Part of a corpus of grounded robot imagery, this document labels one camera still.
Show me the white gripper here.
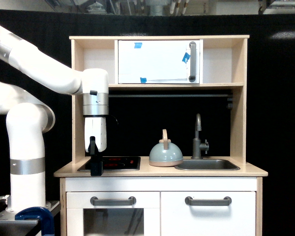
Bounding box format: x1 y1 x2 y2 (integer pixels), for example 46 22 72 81
84 116 107 176

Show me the grey-blue toy teapot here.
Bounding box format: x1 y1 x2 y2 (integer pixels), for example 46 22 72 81
149 129 183 167

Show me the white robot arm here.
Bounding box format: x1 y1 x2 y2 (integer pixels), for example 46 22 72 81
0 26 109 213

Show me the black toy stove top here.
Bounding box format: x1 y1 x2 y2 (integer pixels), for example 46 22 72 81
77 156 141 172

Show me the white oven door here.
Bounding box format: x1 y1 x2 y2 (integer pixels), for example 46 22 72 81
66 192 161 236

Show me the blue C-clamp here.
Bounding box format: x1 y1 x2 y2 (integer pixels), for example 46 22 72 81
14 206 55 236

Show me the wooden toy kitchen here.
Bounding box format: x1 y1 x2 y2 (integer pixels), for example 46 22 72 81
55 35 268 236

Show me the grey toy sink basin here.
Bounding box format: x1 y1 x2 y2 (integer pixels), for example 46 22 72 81
175 159 240 171

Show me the white cabinet door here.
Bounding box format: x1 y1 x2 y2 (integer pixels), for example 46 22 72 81
160 191 256 236

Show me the blue tape piece bottom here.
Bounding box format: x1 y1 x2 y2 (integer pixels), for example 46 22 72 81
140 77 147 84

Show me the blue tape piece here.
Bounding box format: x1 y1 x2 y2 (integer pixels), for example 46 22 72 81
182 52 190 64
140 77 147 84
134 42 143 49

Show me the grey toy faucet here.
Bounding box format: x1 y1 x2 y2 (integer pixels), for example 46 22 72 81
191 114 209 159

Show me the white microwave door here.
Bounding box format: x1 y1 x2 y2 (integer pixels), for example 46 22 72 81
118 39 203 84

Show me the blue tape piece top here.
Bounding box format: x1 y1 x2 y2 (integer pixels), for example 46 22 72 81
134 42 143 49

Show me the blue tape piece right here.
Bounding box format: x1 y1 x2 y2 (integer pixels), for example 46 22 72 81
182 52 190 64

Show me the grey oven door handle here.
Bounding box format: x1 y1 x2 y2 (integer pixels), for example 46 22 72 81
90 196 137 207

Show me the dark hanging rail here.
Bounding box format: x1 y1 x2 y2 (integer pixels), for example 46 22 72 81
109 94 233 98

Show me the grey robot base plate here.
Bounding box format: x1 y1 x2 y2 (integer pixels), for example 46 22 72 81
0 201 61 225

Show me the grey cabinet door handle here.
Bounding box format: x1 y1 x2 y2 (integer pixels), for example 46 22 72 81
185 196 232 207

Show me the grey microwave door handle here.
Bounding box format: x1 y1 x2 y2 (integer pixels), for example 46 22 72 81
189 41 197 82

